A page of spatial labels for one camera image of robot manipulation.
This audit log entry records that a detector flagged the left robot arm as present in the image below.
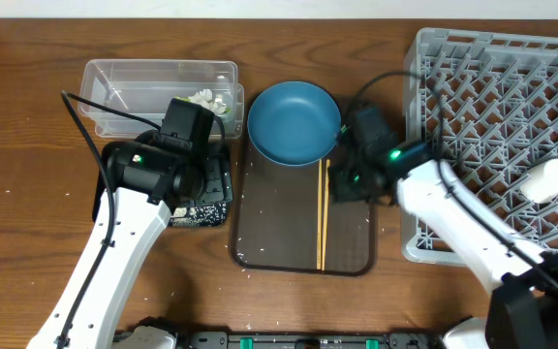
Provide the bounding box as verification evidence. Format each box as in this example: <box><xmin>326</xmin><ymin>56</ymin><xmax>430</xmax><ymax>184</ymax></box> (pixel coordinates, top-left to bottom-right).
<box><xmin>28</xmin><ymin>142</ymin><xmax>233</xmax><ymax>348</ymax></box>

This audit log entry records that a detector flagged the black plastic tray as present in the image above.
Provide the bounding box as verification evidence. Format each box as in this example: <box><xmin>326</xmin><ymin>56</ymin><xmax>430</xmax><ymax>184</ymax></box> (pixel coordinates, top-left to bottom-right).
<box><xmin>91</xmin><ymin>141</ymin><xmax>233</xmax><ymax>229</ymax></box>

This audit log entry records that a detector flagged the white cup green inside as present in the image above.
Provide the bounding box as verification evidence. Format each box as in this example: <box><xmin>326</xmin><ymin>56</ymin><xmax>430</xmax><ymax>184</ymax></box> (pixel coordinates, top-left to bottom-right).
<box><xmin>520</xmin><ymin>159</ymin><xmax>558</xmax><ymax>204</ymax></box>

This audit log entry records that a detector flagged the dark brown serving tray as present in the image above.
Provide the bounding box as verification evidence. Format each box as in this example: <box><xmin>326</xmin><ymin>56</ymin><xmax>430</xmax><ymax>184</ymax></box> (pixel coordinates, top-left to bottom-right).
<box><xmin>229</xmin><ymin>93</ymin><xmax>380</xmax><ymax>277</ymax></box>

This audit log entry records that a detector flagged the wooden chopstick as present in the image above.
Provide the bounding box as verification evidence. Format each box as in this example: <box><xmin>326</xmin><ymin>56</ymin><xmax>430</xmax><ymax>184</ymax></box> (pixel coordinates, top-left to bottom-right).
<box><xmin>321</xmin><ymin>159</ymin><xmax>330</xmax><ymax>270</ymax></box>
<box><xmin>316</xmin><ymin>160</ymin><xmax>323</xmax><ymax>270</ymax></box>

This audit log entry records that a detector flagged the pile of white rice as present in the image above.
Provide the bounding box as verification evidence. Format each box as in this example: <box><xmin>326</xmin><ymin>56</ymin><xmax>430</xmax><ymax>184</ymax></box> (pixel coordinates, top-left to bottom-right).
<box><xmin>169</xmin><ymin>204</ymin><xmax>229</xmax><ymax>228</ymax></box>

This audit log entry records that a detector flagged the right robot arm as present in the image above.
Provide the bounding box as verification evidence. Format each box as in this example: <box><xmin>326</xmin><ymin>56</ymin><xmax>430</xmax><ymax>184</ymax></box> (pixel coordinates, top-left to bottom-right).
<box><xmin>327</xmin><ymin>142</ymin><xmax>558</xmax><ymax>349</ymax></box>

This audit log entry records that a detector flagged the left wooden chopstick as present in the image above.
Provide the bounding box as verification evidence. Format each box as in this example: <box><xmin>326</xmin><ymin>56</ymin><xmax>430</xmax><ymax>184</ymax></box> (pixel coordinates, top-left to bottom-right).
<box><xmin>316</xmin><ymin>160</ymin><xmax>323</xmax><ymax>270</ymax></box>

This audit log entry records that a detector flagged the dark blue plate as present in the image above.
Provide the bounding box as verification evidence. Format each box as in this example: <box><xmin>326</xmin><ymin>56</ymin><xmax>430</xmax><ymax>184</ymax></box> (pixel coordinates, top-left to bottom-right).
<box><xmin>247</xmin><ymin>81</ymin><xmax>341</xmax><ymax>167</ymax></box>

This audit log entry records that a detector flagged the right wooden chopstick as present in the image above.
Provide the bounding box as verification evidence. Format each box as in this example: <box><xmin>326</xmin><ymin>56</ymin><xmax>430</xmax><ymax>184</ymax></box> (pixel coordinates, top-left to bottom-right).
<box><xmin>321</xmin><ymin>159</ymin><xmax>330</xmax><ymax>270</ymax></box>

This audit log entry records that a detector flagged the clear plastic bin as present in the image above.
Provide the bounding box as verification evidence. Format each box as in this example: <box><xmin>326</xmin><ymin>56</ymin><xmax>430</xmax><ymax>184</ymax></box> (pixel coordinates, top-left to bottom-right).
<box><xmin>77</xmin><ymin>59</ymin><xmax>244</xmax><ymax>140</ymax></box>

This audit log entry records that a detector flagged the grey plastic dishwasher rack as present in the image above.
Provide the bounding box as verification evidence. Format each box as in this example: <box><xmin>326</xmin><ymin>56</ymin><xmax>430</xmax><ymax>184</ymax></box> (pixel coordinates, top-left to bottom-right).
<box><xmin>403</xmin><ymin>28</ymin><xmax>558</xmax><ymax>252</ymax></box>

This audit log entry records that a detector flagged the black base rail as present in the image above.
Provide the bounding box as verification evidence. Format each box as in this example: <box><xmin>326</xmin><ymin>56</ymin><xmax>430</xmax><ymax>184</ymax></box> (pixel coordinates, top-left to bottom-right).
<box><xmin>112</xmin><ymin>327</ymin><xmax>444</xmax><ymax>349</ymax></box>

